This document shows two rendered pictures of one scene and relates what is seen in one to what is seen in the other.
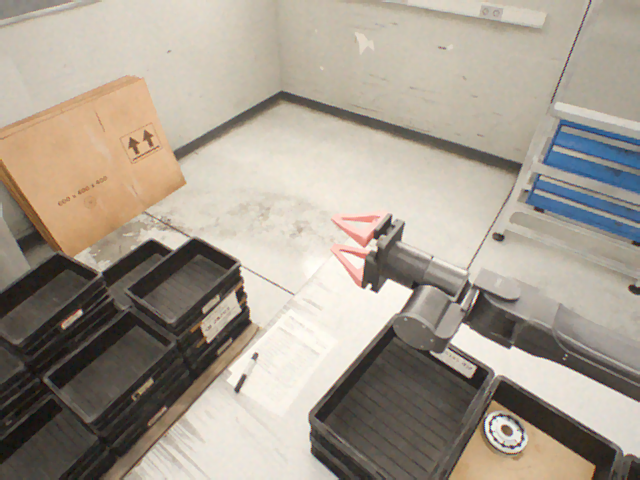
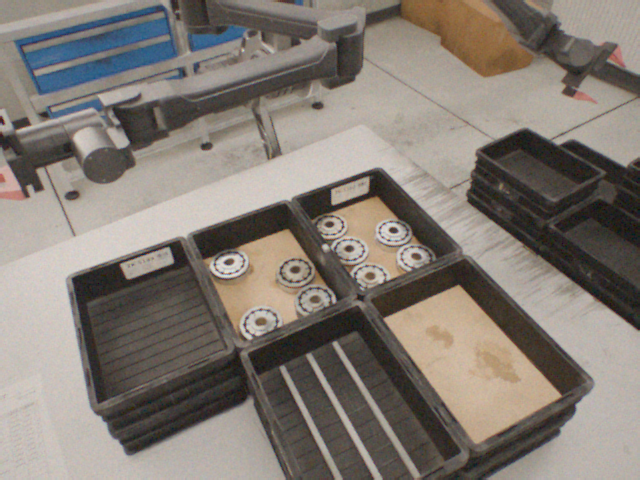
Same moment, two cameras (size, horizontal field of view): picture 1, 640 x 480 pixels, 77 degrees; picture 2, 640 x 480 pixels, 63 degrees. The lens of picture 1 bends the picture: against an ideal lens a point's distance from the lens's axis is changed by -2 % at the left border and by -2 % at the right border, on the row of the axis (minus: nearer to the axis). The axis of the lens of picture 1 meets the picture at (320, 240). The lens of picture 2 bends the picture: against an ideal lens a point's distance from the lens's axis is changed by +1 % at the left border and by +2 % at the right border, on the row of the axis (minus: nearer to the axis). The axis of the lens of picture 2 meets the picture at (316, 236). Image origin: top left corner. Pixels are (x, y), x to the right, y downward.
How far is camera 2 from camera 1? 0.34 m
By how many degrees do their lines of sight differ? 45
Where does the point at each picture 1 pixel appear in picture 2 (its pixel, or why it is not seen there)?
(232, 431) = not seen: outside the picture
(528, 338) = (170, 113)
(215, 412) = not seen: outside the picture
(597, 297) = (191, 172)
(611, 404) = (262, 200)
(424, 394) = (158, 307)
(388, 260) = (27, 146)
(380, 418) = (149, 355)
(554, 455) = (266, 247)
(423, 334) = (112, 159)
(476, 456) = (232, 297)
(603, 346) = (207, 81)
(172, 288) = not seen: outside the picture
